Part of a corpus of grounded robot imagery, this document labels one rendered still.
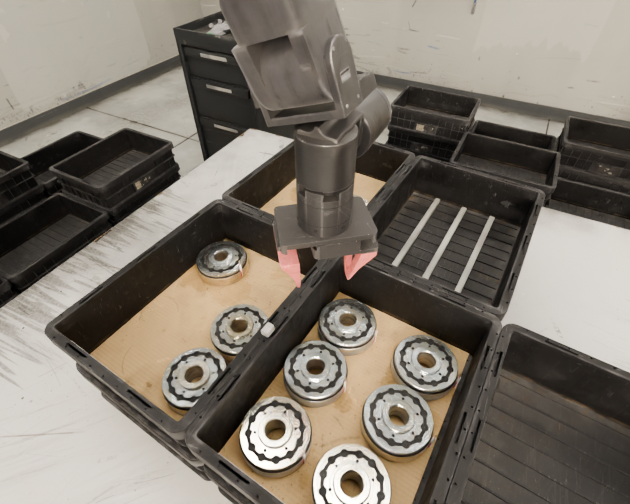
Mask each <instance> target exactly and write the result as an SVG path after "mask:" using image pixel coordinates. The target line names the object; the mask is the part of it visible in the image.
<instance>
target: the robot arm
mask: <svg viewBox="0 0 630 504"><path fill-rule="evenodd" d="M219 6H220V9H221V12H222V14H223V16H224V18H225V20H226V22H227V24H228V26H229V28H230V30H231V32H232V34H233V36H234V38H235V40H236V42H237V45H236V46H235V47H234V48H233V49H232V50H231V51H232V53H233V55H234V57H235V59H236V61H237V63H238V65H239V67H240V69H241V71H242V73H243V75H244V77H245V79H246V82H247V85H248V88H249V90H250V93H251V96H252V98H253V101H254V103H255V106H256V108H257V109H258V108H261V111H262V114H263V116H264V119H265V122H266V124H267V127H272V126H273V127H274V126H283V125H291V124H296V125H295V127H294V148H295V171H296V194H297V204H291V205H283V206H277V207H275V208H274V217H275V220H274V221H273V231H274V236H275V242H276V247H277V253H278V258H279V264H280V267H281V269H282V270H283V271H285V272H286V273H287V274H288V275H289V276H290V277H292V278H293V279H294V281H295V283H296V285H297V287H298V288H299V287H300V285H301V279H300V264H299V260H298V255H297V251H296V249H301V248H309V247H311V251H312V254H313V257H314V258H315V259H317V260H320V259H327V258H334V257H341V256H344V268H345V275H346V277H347V280H349V279H351V277H352V276H353V275H354V274H355V273H356V272H357V271H358V270H359V269H360V268H361V267H362V266H364V265H365V264H366V263H367V262H369V261H370V260H371V259H372V258H374V257H375V256H376V255H377V250H378V243H377V241H376V238H377V232H378V230H377V228H376V226H375V224H374V222H373V219H372V217H371V215H370V213H369V211H368V209H367V207H366V204H365V202H364V200H363V198H362V197H359V196H356V197H353V190H354V178H355V167H356V159H357V158H359V157H361V156H362V155H364V154H365V153H366V152H367V150H368V149H369V148H370V147H371V145H372V144H373V143H374V142H375V141H376V139H377V138H378V137H379V136H380V135H381V133H382V132H383V131H384V130H385V128H386V127H387V126H388V124H389V122H390V119H391V105H390V102H389V100H388V98H387V96H386V95H385V93H384V92H383V91H382V90H380V89H379V88H378V87H377V84H376V79H375V76H374V74H373V73H372V72H369V73H366V72H364V73H363V74H358V75H357V71H356V66H355V62H354V57H353V52H352V49H351V46H350V43H349V41H348V39H347V35H346V32H345V29H344V25H343V22H342V19H341V15H340V12H339V9H338V5H337V2H336V0H219ZM354 254H355V257H354V258H353V260H352V255H354ZM351 261H352V262H351Z"/></svg>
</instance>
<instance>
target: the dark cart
mask: <svg viewBox="0 0 630 504"><path fill-rule="evenodd" d="M217 19H221V20H222V23H223V22H224V21H225V18H224V16H223V14H222V12H221V11H219V12H216V13H213V14H211V15H208V16H205V17H202V18H199V19H197V20H194V21H191V22H188V23H185V24H183V25H180V26H177V27H174V28H173V31H174V36H175V39H176V44H177V48H178V52H179V56H180V61H181V65H182V69H183V74H184V78H185V82H186V86H187V91H188V95H189V99H190V103H191V108H192V112H193V116H194V121H195V125H196V129H197V133H198V138H199V142H200V146H201V151H202V155H203V159H204V161H205V160H207V159H208V158H209V157H211V156H212V155H214V154H215V153H216V152H218V151H219V150H221V149H222V148H223V147H225V146H226V145H228V144H229V143H230V142H232V141H233V140H234V139H236V138H237V137H239V136H240V135H241V134H243V133H244V132H246V131H247V130H248V129H250V128H253V129H257V130H260V131H264V132H268V133H272V134H275V135H279V136H283V137H286V138H290V139H294V127H295V125H296V124H291V125H283V126H274V127H273V126H272V127H267V124H266V122H265V119H264V116H263V114H262V111H261V108H258V109H257V108H256V106H255V103H254V101H253V98H252V96H251V93H250V90H249V88H248V85H247V82H246V79H245V77H244V75H243V73H242V71H241V69H240V67H239V65H238V63H237V61H236V59H235V57H234V55H233V53H232V51H231V50H232V49H233V48H234V47H235V46H236V45H237V42H236V40H235V38H234V36H233V34H232V32H230V33H226V34H223V35H221V36H220V35H215V34H209V33H207V32H209V31H210V30H211V29H210V28H209V24H210V23H214V24H215V25H216V24H217V23H218V22H216V20H217Z"/></svg>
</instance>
